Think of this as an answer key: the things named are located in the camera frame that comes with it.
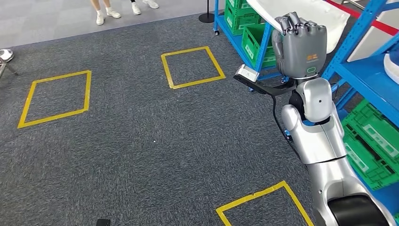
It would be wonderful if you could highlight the person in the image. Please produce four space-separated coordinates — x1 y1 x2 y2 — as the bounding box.
89 0 121 26
130 0 160 16

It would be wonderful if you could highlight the white wide shell part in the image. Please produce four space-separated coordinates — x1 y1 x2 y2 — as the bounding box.
246 0 351 55

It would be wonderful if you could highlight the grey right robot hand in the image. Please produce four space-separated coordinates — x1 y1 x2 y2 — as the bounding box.
271 12 328 79

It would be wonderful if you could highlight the blue metal shelf rack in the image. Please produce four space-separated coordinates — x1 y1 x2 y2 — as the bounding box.
282 0 399 219
213 0 292 93

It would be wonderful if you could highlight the yellow floor tape square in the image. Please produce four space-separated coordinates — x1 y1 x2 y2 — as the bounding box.
17 70 92 129
161 46 226 90

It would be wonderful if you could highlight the black camera cable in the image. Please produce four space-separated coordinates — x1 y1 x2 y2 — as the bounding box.
271 93 303 161

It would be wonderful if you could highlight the silver round stool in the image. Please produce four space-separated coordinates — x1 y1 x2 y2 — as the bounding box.
0 48 18 79

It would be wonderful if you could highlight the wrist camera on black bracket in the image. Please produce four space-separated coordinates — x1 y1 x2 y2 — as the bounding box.
233 64 297 96

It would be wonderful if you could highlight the white table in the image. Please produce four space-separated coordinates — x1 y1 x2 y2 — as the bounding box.
347 14 399 63

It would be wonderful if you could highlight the black stanchion with round base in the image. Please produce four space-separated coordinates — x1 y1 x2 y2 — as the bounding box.
199 0 215 24

